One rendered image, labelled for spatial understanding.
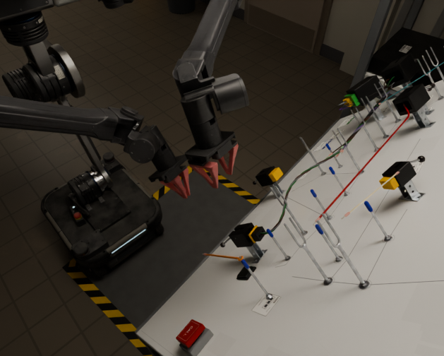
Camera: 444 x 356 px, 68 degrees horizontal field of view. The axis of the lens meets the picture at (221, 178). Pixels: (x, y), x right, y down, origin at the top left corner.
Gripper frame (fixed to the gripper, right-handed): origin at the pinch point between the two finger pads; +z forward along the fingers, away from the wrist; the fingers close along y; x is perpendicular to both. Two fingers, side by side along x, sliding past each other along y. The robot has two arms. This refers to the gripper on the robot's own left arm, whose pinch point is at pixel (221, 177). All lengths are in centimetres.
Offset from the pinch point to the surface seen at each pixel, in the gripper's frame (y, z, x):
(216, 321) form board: -20.1, 22.5, -5.8
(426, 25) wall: 282, 43, 11
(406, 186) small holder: 14.1, 6.0, -33.9
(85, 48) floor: 163, -12, 319
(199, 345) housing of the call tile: -26.6, 20.6, -7.2
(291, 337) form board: -20.2, 13.4, -25.3
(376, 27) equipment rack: 91, -6, -7
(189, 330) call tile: -25.4, 19.5, -3.9
